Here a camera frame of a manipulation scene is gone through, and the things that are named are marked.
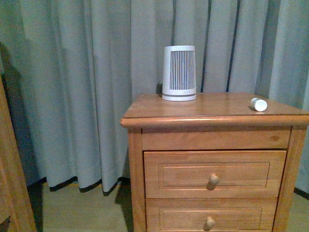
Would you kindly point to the white ribbed air purifier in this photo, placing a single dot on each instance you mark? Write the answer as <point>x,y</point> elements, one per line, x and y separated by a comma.
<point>179,73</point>

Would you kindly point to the wooden drawer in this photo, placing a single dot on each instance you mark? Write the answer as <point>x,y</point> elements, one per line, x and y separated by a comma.
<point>210,215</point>
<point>213,174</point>

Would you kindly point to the grey curtain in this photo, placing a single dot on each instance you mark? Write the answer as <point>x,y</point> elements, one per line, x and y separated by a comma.
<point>71,68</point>

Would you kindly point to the white medicine bottle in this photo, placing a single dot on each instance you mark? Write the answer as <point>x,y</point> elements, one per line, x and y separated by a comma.
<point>258,104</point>

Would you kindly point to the wooden bed frame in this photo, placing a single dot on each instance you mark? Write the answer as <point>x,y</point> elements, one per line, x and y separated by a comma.
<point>15,210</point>

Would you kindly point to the wooden nightstand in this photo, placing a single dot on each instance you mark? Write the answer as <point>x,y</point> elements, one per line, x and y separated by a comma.
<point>213,122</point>

